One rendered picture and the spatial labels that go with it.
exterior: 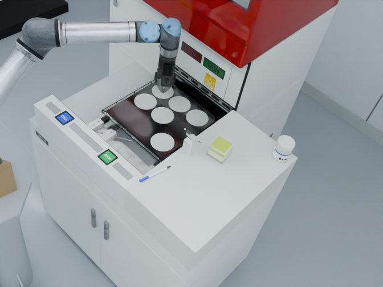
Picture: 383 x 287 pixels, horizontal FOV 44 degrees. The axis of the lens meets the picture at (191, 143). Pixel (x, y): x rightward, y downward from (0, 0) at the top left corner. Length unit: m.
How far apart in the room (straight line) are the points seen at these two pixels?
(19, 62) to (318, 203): 2.03
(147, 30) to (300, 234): 1.70
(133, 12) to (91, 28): 0.58
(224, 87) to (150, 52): 0.46
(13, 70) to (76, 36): 0.29
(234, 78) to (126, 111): 0.49
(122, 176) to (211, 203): 0.34
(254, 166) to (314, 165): 1.46
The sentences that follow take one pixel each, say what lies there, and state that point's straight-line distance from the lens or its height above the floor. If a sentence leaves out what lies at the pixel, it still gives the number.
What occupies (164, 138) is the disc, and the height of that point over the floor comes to 0.90.
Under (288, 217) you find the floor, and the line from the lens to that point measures 2.99.
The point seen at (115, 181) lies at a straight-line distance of 1.75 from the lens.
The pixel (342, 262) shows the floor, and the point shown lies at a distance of 2.96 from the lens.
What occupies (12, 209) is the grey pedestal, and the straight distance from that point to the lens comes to 1.88.
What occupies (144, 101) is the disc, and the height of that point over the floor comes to 0.90.
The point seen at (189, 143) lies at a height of 1.05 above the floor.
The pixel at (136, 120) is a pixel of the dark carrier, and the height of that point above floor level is 0.90.
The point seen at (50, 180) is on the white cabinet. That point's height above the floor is 0.49.
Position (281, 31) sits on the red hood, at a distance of 1.98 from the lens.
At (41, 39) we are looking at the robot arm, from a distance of 1.74.
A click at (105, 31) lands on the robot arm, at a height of 1.35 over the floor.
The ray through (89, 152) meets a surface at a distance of 1.83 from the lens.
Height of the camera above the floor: 2.39
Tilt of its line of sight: 49 degrees down
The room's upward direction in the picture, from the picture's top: 13 degrees clockwise
